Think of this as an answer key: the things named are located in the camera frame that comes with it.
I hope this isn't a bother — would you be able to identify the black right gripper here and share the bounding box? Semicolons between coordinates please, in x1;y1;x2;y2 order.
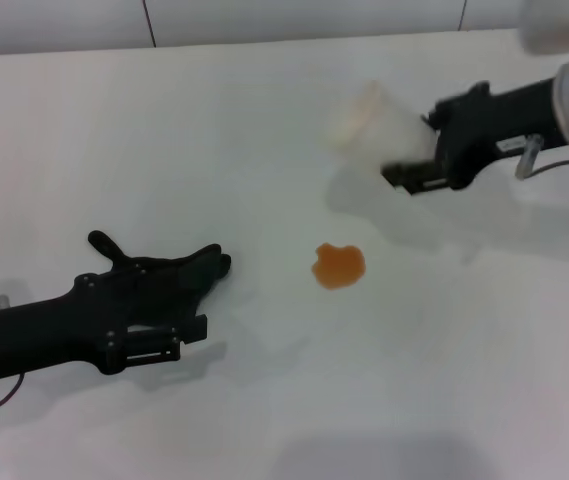
380;76;566;197

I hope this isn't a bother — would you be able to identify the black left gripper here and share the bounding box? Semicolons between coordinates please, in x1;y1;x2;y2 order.
0;253;196;382

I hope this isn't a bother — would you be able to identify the white paper cup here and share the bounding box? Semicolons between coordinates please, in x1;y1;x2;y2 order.
323;79;441;177

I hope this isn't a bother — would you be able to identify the dark glove-shaped rag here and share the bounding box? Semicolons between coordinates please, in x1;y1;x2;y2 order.
87;229;233;322

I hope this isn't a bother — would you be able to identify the orange liquid stain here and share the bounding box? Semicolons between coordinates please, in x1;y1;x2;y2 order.
310;242;367;292

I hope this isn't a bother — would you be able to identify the right wrist cable with plug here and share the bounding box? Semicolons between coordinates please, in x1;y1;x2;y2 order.
515;133;569;181

